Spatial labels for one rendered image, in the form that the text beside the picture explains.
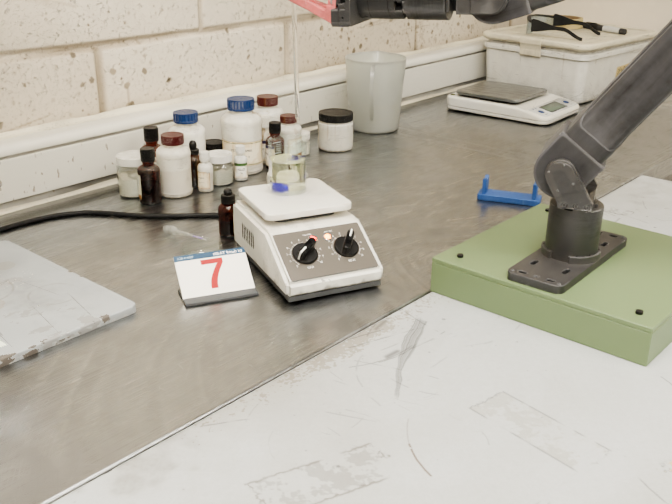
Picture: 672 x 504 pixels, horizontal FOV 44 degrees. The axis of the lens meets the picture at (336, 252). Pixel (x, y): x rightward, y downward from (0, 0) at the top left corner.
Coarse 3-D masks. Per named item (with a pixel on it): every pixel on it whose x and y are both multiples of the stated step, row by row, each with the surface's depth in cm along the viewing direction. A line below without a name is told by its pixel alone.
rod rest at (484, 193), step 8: (488, 176) 137; (488, 184) 138; (536, 184) 132; (480, 192) 137; (488, 192) 137; (496, 192) 137; (504, 192) 137; (512, 192) 137; (536, 192) 133; (488, 200) 136; (496, 200) 135; (504, 200) 135; (512, 200) 134; (520, 200) 134; (528, 200) 133; (536, 200) 133
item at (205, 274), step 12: (180, 264) 102; (192, 264) 103; (204, 264) 103; (216, 264) 104; (228, 264) 104; (240, 264) 105; (180, 276) 102; (192, 276) 102; (204, 276) 103; (216, 276) 103; (228, 276) 103; (240, 276) 104; (192, 288) 101; (204, 288) 102; (216, 288) 102
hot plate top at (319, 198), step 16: (240, 192) 112; (256, 192) 111; (304, 192) 111; (320, 192) 112; (336, 192) 112; (256, 208) 106; (272, 208) 106; (288, 208) 106; (304, 208) 106; (320, 208) 106; (336, 208) 107
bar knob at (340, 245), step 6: (348, 234) 103; (336, 240) 104; (342, 240) 105; (348, 240) 103; (354, 240) 105; (336, 246) 104; (342, 246) 104; (348, 246) 102; (354, 246) 104; (342, 252) 103; (348, 252) 103; (354, 252) 104
